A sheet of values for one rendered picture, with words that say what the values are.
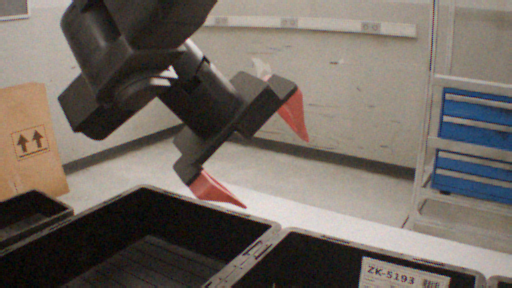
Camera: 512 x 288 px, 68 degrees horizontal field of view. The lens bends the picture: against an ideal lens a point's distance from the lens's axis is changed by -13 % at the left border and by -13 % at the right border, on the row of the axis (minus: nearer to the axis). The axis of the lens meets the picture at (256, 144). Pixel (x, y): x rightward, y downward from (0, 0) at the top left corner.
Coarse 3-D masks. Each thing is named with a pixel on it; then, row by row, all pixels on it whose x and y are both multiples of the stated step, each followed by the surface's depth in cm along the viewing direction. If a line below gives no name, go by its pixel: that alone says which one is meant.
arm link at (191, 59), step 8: (192, 48) 36; (184, 56) 35; (192, 56) 35; (200, 56) 36; (176, 64) 34; (184, 64) 35; (192, 64) 35; (176, 72) 35; (184, 72) 35; (192, 72) 35; (184, 80) 35; (192, 80) 37; (168, 88) 35; (176, 88) 35; (160, 96) 36
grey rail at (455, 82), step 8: (440, 80) 201; (448, 80) 199; (456, 80) 197; (464, 80) 195; (472, 80) 196; (480, 80) 196; (456, 88) 198; (464, 88) 195; (472, 88) 193; (480, 88) 191; (488, 88) 188; (496, 88) 186; (504, 88) 184
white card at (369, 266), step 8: (368, 264) 56; (376, 264) 55; (384, 264) 55; (392, 264) 54; (360, 272) 57; (368, 272) 56; (376, 272) 56; (384, 272) 55; (392, 272) 54; (400, 272) 54; (408, 272) 53; (416, 272) 53; (424, 272) 52; (360, 280) 57; (368, 280) 57; (376, 280) 56; (384, 280) 55; (392, 280) 55; (400, 280) 54; (408, 280) 53; (416, 280) 53; (424, 280) 52; (432, 280) 52; (440, 280) 51; (448, 280) 50
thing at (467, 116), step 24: (456, 96) 199; (480, 96) 194; (504, 96) 187; (456, 120) 203; (480, 120) 197; (504, 120) 189; (480, 144) 199; (504, 144) 192; (456, 168) 210; (480, 168) 202; (504, 168) 194; (456, 192) 213; (480, 192) 205; (504, 192) 198
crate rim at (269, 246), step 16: (272, 240) 59; (320, 240) 59; (336, 240) 59; (256, 256) 55; (384, 256) 55; (400, 256) 54; (416, 256) 54; (240, 272) 51; (448, 272) 50; (464, 272) 49; (480, 272) 49
